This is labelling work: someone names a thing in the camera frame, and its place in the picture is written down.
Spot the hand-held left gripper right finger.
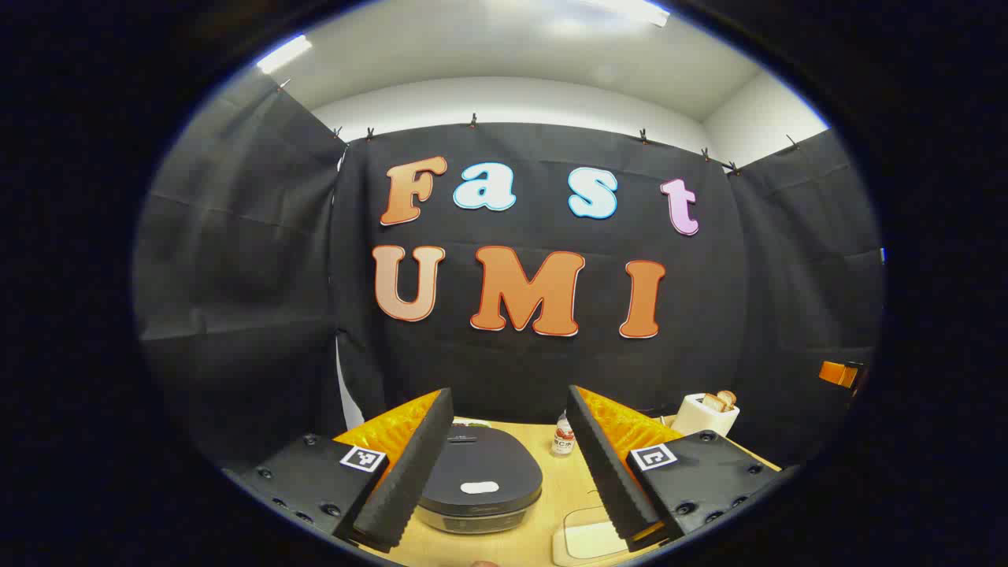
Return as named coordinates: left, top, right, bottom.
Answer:
left=565, top=384, right=780, bottom=552

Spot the small clear drink bottle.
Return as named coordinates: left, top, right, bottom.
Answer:
left=551, top=411, right=577, bottom=458

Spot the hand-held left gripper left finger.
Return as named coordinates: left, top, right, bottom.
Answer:
left=223, top=387, right=455, bottom=554

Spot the white toaster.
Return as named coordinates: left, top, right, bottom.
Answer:
left=669, top=392, right=741, bottom=439

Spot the ceiling light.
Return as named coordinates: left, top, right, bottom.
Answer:
left=256, top=34, right=313, bottom=76

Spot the dark grey rice cooker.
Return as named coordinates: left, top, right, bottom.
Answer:
left=413, top=423, right=544, bottom=535

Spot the clear plastic box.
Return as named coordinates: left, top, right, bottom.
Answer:
left=551, top=506, right=631, bottom=566

